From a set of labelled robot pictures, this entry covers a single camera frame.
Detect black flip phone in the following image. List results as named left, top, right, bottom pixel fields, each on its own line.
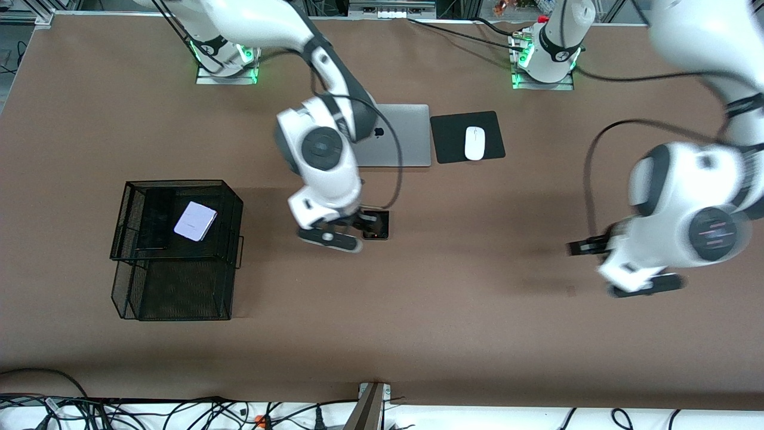
left=361, top=209, right=390, bottom=241

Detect lilac flip phone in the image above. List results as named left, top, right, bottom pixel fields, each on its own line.
left=173, top=201, right=218, bottom=242

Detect long black smartphone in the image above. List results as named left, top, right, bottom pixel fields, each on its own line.
left=135, top=188, right=177, bottom=251

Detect silver closed laptop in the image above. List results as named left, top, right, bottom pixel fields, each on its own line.
left=349, top=104, right=432, bottom=168

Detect black mouse pad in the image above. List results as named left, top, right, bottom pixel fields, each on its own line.
left=430, top=110, right=507, bottom=165

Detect white computer mouse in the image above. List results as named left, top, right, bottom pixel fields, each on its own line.
left=464, top=126, right=486, bottom=161

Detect grey power strip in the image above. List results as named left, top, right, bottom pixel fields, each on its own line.
left=348, top=0, right=438, bottom=19

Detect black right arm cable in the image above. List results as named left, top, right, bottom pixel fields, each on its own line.
left=152, top=0, right=403, bottom=211

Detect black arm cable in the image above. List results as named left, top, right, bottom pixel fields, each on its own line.
left=152, top=0, right=403, bottom=211
left=573, top=66, right=747, bottom=239

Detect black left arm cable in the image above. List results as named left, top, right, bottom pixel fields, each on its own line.
left=573, top=66, right=747, bottom=239

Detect black wire mesh tray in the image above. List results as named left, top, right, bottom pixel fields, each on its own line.
left=110, top=179, right=245, bottom=322

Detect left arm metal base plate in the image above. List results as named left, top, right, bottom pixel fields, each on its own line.
left=512, top=66, right=575, bottom=91

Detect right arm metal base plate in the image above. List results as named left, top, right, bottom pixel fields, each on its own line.
left=196, top=57, right=258, bottom=85

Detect metal camera post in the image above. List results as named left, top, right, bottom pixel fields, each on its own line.
left=345, top=382, right=392, bottom=430

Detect black table cable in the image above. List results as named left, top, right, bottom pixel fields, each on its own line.
left=408, top=18, right=526, bottom=50

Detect tangled black floor cables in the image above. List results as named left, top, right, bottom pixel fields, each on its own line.
left=0, top=394, right=359, bottom=430

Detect black looped floor cable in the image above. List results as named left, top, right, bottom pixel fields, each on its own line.
left=0, top=367, right=90, bottom=400

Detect aluminium frame corner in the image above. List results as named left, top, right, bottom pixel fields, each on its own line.
left=0, top=8, right=56, bottom=26

